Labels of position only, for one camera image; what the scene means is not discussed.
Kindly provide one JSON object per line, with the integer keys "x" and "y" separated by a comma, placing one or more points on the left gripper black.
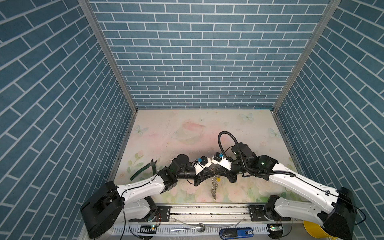
{"x": 200, "y": 177}

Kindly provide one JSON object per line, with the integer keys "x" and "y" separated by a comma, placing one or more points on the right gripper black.
{"x": 226, "y": 173}

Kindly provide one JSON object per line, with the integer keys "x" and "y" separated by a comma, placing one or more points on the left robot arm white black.
{"x": 138, "y": 192}

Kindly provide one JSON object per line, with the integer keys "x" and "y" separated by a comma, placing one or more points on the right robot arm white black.
{"x": 334, "y": 210}

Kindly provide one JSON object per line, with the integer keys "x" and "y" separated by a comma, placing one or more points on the metal rod tool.
{"x": 200, "y": 227}

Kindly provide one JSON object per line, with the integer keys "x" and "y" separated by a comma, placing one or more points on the blue black device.
{"x": 236, "y": 233}

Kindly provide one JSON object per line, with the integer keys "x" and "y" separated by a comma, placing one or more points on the yellow tape roll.
{"x": 315, "y": 230}

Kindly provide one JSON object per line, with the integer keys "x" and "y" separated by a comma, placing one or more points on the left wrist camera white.
{"x": 201, "y": 163}

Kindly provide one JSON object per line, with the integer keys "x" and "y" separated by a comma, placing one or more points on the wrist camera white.
{"x": 219, "y": 159}
{"x": 201, "y": 163}

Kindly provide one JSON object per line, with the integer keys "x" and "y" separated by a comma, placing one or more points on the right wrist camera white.
{"x": 219, "y": 159}

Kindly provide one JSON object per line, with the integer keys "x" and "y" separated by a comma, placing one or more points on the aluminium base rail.
{"x": 202, "y": 213}

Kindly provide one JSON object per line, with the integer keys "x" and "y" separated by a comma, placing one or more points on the green handled pliers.
{"x": 151, "y": 164}

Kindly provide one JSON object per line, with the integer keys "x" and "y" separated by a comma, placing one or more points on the aluminium corner post right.
{"x": 318, "y": 30}

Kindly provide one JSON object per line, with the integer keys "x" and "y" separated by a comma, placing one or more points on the aluminium corner post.
{"x": 318, "y": 30}
{"x": 95, "y": 26}

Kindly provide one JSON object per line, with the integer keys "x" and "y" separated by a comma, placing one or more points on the aluminium corner post left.
{"x": 95, "y": 26}

